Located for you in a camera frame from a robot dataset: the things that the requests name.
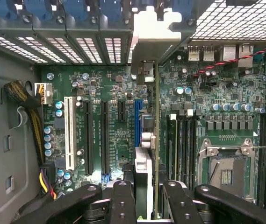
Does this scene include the CPU socket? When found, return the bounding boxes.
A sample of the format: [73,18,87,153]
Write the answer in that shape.
[197,137,259,203]

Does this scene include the black RAM slot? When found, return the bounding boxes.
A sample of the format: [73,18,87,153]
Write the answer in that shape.
[178,114,185,182]
[191,114,198,182]
[184,114,191,182]

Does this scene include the green motherboard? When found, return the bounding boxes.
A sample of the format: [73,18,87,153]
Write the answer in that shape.
[39,43,266,215]

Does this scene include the metal socket cover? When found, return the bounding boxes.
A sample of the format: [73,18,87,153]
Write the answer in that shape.
[206,146,255,157]

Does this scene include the long black expansion slot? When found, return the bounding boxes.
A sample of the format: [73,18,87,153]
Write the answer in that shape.
[83,99,93,176]
[101,100,110,176]

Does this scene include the blue expansion slot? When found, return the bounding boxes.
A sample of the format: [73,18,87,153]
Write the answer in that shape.
[134,99,143,148]

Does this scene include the white expansion slot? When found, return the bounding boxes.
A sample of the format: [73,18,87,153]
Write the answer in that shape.
[64,96,75,171]

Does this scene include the short black expansion slot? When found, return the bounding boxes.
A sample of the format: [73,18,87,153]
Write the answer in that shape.
[117,101,127,124]

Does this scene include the thin locking lever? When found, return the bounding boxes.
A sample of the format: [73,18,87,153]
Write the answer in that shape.
[241,145,266,150]

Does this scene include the white power connector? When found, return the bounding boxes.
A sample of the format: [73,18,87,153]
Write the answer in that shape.
[34,82,53,105]

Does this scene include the silver rear port block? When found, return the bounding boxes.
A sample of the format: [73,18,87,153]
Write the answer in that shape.
[237,43,255,68]
[202,45,215,62]
[188,45,200,62]
[223,44,237,63]

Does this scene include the open black PC case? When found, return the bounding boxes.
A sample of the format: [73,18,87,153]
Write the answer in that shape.
[0,0,266,68]

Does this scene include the blue card retainer clip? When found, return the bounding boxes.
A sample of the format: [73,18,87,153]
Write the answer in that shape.
[64,0,86,19]
[0,0,16,21]
[101,0,125,23]
[173,0,193,14]
[25,0,54,21]

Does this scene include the yellow red power wires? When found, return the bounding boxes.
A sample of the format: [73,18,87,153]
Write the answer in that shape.
[38,169,58,201]

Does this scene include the braided yellow black cable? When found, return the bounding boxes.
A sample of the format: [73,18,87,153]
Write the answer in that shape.
[3,80,46,164]

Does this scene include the red black twisted wire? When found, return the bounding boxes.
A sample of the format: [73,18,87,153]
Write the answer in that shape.
[192,38,266,77]

